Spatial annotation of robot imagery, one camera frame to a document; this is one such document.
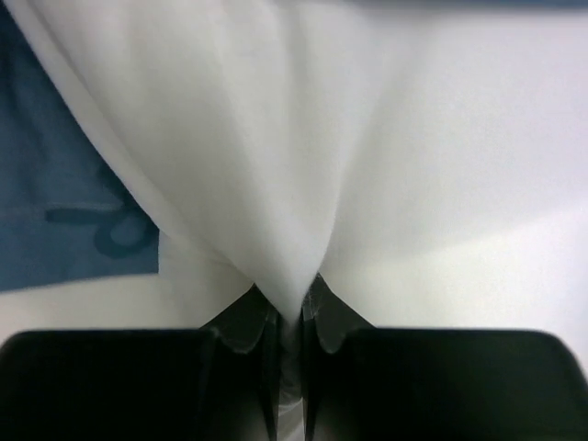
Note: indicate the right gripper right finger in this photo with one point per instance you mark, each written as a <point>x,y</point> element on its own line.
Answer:
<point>363,382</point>

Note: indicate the blue cartoon print pillowcase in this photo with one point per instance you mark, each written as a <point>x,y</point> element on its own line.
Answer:
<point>65,216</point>

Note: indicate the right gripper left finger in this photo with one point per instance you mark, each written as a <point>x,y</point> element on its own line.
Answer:
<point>216,382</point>

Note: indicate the white pillow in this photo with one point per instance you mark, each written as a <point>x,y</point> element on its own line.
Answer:
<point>428,159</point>

